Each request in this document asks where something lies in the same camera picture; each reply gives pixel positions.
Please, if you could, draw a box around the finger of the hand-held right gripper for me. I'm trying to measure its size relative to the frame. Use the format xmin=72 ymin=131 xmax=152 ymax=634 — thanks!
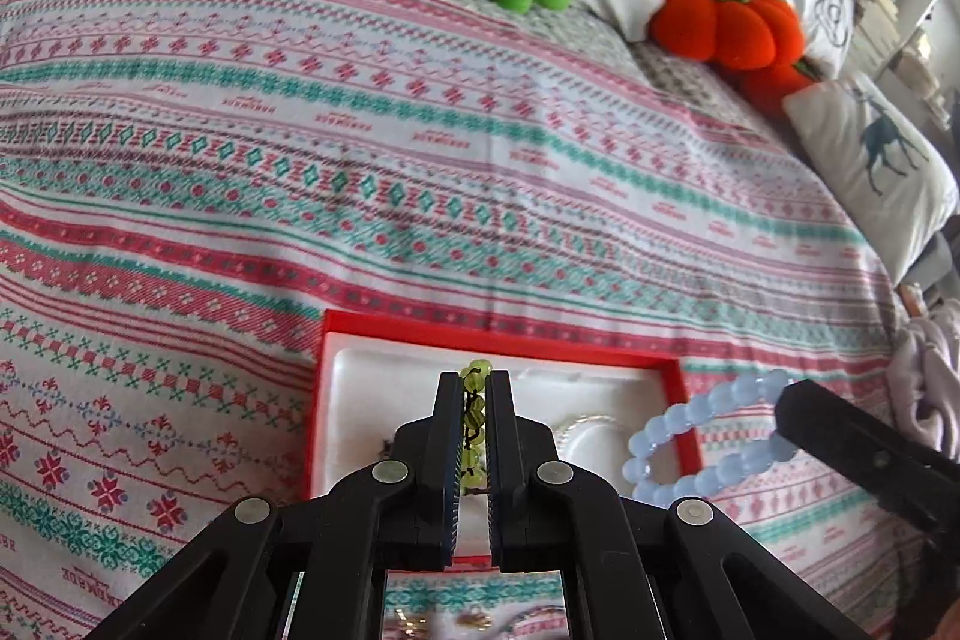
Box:
xmin=774 ymin=379 xmax=960 ymax=540

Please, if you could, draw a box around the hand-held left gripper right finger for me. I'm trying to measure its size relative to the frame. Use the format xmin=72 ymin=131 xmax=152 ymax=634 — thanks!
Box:
xmin=486 ymin=371 xmax=875 ymax=640

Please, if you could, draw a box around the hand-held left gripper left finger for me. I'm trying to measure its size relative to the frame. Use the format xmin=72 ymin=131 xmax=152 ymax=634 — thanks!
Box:
xmin=86 ymin=374 xmax=464 ymax=640

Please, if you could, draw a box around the green bead bracelet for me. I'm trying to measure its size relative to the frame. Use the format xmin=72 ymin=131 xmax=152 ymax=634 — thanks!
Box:
xmin=458 ymin=360 xmax=494 ymax=500

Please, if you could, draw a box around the red jewelry box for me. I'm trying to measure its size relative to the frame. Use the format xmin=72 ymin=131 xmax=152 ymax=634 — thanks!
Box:
xmin=303 ymin=308 xmax=707 ymax=570

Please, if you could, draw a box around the pale blue bead bracelet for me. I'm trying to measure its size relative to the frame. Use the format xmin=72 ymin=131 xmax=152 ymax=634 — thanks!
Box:
xmin=626 ymin=368 xmax=797 ymax=510

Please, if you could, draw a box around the crumpled white cloth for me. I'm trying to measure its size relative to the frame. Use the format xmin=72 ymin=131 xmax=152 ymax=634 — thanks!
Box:
xmin=888 ymin=312 xmax=960 ymax=462

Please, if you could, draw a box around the white pillow with deer print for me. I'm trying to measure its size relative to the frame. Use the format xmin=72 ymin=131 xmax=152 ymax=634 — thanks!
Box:
xmin=782 ymin=70 xmax=960 ymax=286

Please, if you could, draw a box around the red green patterned blanket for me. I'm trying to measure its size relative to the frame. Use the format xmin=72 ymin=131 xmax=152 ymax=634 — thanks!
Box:
xmin=0 ymin=0 xmax=922 ymax=640

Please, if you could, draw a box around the stack of books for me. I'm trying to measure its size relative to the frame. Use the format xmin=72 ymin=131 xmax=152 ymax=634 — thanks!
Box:
xmin=851 ymin=0 xmax=955 ymax=133

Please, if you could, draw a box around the orange pumpkin plush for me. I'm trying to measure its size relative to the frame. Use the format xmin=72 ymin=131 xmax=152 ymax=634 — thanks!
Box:
xmin=648 ymin=0 xmax=824 ymax=121

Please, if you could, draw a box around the silver bead bracelet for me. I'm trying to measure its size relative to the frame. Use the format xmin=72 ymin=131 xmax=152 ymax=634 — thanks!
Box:
xmin=556 ymin=413 xmax=640 ymax=485

